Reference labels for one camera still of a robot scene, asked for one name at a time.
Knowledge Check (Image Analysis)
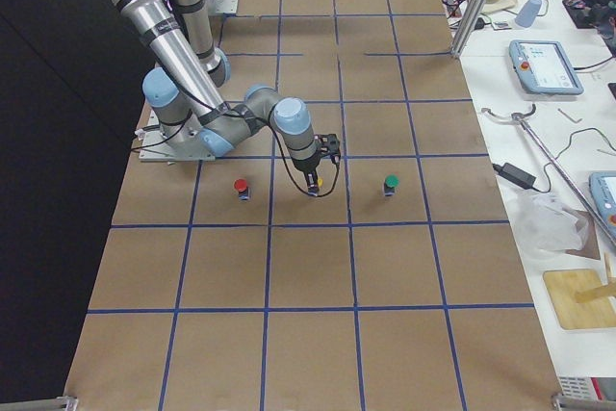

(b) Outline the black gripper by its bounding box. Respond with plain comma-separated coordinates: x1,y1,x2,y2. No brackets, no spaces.
292,153,321,185

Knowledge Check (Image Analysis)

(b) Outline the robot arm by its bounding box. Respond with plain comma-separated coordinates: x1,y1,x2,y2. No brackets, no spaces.
111,0,322,171
169,0,326,196

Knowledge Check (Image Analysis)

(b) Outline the red push button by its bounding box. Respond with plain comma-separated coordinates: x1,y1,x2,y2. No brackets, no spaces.
233,178,251,201

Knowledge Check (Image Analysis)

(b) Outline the green push button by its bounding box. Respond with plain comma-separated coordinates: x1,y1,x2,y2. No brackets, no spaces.
383,174,399,196

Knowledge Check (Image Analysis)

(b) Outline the black power adapter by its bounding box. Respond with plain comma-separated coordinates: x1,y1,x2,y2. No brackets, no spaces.
494,163,536,190

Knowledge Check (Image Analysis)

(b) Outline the metal rod tool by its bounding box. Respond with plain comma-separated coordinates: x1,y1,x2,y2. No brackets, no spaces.
480,103,615,245

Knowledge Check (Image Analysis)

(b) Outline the clear plastic bag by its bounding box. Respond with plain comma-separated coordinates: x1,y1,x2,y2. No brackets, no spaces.
505,191,590,260

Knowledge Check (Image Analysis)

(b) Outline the blue teach pendant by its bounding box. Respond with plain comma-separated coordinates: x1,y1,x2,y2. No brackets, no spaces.
589,170,615,245
508,39,584,101

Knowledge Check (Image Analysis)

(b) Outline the blue plastic cup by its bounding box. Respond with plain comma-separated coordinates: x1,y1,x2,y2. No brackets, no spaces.
514,0,543,29

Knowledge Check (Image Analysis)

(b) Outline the wooden cutting board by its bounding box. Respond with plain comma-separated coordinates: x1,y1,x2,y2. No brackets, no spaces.
543,270,615,330

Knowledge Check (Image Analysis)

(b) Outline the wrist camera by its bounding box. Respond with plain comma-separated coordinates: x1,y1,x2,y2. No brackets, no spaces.
316,134,341,166

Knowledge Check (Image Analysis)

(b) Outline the aluminium frame post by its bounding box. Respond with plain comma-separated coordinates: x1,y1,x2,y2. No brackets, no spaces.
449,0,512,59

